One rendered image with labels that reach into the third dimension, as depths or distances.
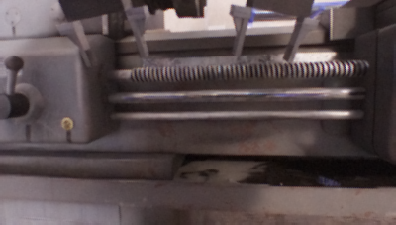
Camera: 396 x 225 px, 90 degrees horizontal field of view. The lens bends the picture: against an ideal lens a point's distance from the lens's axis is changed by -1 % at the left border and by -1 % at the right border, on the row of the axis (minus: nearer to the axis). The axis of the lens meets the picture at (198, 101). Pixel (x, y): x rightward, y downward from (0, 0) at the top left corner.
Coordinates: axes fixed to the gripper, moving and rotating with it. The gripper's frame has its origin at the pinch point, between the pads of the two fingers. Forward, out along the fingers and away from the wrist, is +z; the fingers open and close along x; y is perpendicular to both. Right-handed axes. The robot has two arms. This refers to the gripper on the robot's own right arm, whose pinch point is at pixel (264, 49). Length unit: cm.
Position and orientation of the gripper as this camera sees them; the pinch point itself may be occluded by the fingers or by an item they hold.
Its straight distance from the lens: 51.4
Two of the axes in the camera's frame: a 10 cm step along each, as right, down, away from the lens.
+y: 1.4, 4.7, -8.7
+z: -1.6, 8.8, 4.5
